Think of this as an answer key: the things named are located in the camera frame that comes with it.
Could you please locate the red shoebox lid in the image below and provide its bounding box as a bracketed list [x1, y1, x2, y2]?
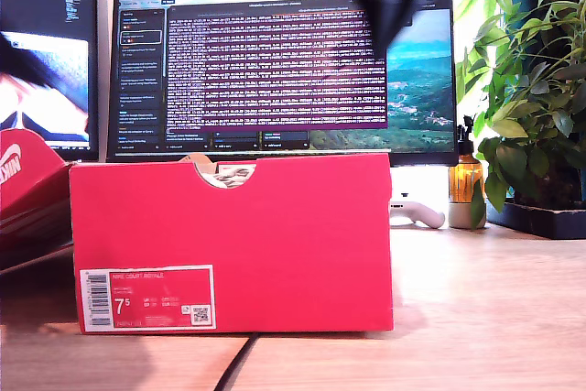
[0, 128, 77, 273]

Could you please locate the white leather sneaker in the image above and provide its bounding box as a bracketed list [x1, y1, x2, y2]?
[205, 165, 256, 190]

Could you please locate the red cardboard shoebox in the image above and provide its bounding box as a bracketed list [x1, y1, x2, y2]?
[68, 153, 395, 334]

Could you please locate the large black computer monitor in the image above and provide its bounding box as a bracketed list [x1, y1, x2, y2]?
[105, 0, 461, 167]

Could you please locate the green leafy potted plant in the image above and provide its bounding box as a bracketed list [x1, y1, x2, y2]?
[452, 0, 586, 232]

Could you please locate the amber glass diffuser bottle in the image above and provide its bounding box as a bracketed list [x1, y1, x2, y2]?
[448, 114, 485, 204]

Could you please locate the white game controller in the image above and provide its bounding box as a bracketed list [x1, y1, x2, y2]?
[388, 191, 446, 230]

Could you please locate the brown paper box insert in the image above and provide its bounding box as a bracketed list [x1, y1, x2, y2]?
[177, 152, 216, 177]

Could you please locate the small pale round pot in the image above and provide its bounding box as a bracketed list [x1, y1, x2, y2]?
[448, 201, 487, 231]

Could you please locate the black plant tray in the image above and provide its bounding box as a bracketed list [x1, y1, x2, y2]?
[486, 201, 586, 241]

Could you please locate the black cable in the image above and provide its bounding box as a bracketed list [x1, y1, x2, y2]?
[214, 334, 262, 391]

